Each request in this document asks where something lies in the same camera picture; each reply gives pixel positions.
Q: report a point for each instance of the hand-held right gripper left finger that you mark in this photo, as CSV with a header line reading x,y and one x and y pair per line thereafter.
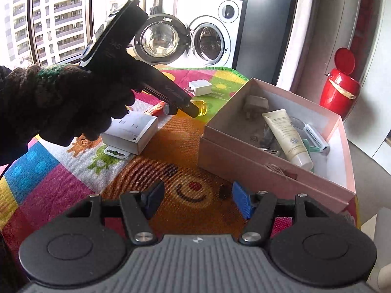
x,y
155,197

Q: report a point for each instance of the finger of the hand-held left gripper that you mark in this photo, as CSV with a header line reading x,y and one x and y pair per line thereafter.
x,y
177,94
160,105

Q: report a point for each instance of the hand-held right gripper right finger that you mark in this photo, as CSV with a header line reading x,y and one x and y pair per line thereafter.
x,y
243,201

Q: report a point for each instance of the yellow translucent plastic piece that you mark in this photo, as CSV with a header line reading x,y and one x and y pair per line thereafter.
x,y
202,109

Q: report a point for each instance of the pink cardboard box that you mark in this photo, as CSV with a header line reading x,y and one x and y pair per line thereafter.
x,y
259,171

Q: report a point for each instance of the clear plastic bag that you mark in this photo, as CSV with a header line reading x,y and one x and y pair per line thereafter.
x,y
268,135

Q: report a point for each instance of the cream cosmetic tube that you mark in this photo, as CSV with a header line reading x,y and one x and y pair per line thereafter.
x,y
288,137

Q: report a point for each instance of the white three-pin plug adapter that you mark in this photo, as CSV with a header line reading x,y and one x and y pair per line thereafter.
x,y
256,105

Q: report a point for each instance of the teal plastic tool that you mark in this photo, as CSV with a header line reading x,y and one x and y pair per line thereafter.
x,y
310,148

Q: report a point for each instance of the white blue small device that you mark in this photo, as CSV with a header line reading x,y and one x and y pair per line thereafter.
x,y
317,137

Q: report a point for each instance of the person's left hand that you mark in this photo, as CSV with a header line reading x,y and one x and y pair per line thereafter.
x,y
55,103

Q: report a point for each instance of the red small tube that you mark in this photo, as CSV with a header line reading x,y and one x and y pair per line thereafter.
x,y
152,110

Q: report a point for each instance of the white small charger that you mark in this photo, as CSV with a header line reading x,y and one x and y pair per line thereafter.
x,y
200,87

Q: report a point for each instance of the white cardboard box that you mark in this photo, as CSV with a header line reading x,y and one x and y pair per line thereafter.
x,y
131,131

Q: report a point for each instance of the round washing machine door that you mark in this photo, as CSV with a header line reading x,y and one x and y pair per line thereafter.
x,y
158,39

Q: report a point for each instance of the colourful cartoon play mat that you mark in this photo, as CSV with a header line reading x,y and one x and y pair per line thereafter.
x,y
183,164

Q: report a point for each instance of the white hang tag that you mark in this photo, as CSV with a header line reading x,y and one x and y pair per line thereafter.
x,y
116,152

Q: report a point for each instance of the window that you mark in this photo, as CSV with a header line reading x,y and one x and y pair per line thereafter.
x,y
61,15

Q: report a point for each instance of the silver washing machine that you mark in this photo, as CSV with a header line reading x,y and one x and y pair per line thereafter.
x,y
213,36

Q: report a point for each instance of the red trash can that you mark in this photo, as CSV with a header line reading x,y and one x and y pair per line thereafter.
x,y
337,88

